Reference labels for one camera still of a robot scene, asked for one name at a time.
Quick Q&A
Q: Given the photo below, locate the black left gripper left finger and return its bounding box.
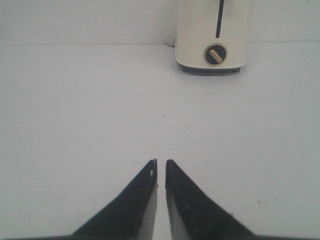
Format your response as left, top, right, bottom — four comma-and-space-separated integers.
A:
71, 158, 158, 237

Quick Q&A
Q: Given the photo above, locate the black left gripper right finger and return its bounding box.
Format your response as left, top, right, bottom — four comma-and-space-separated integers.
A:
165, 159, 256, 237

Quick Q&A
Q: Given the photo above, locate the white toaster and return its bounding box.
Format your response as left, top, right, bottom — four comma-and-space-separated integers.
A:
175, 0, 255, 76

